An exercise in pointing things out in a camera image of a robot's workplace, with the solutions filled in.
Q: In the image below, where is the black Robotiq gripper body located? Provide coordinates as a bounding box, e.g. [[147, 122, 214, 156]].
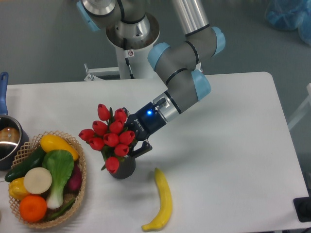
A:
[[125, 102, 167, 141]]

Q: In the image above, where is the red tulip bouquet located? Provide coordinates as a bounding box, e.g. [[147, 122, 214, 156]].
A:
[[78, 103, 136, 175]]

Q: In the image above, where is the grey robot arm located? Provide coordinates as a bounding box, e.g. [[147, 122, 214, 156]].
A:
[[77, 0, 225, 158]]

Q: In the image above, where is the dark grey ribbed vase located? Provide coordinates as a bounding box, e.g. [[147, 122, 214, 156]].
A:
[[110, 156, 136, 179]]

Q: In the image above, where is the yellow banana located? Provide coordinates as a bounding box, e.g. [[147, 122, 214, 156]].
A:
[[141, 168, 173, 232]]

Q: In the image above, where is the purple sweet potato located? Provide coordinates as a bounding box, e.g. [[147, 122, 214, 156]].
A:
[[67, 164, 82, 192]]

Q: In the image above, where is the yellow squash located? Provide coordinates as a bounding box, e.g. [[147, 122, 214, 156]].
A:
[[40, 134, 79, 161]]

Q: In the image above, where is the green bok choy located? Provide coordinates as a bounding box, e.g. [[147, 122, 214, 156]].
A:
[[42, 150, 74, 209]]

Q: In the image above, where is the green chili pepper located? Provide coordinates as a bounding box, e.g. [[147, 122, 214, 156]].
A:
[[47, 199, 75, 221]]

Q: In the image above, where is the green cucumber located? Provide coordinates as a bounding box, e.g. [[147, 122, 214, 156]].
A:
[[4, 146, 46, 183]]

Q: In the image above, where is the woven wicker basket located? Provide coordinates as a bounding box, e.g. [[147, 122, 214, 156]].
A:
[[9, 131, 86, 229]]

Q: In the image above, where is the white round radish slice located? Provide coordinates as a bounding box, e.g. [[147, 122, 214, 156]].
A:
[[23, 167, 52, 195]]

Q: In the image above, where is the blue saucepan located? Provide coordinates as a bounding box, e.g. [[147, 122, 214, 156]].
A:
[[0, 72, 29, 171]]

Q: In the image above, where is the orange fruit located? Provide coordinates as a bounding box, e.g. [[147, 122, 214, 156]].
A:
[[19, 195, 47, 222]]

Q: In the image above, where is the yellow bell pepper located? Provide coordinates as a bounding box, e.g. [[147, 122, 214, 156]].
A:
[[9, 177, 30, 200]]

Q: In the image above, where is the black device at edge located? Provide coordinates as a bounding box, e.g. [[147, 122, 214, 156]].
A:
[[293, 197, 311, 222]]

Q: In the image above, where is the blue plastic bag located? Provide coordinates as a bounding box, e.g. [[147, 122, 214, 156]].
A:
[[265, 0, 311, 45]]

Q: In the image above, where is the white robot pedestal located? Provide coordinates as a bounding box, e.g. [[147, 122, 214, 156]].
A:
[[84, 12, 204, 82]]

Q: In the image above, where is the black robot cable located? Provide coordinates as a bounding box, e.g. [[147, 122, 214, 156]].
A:
[[122, 37, 135, 80]]

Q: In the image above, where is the white frame at right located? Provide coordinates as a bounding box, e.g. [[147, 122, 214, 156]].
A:
[[287, 83, 311, 131]]

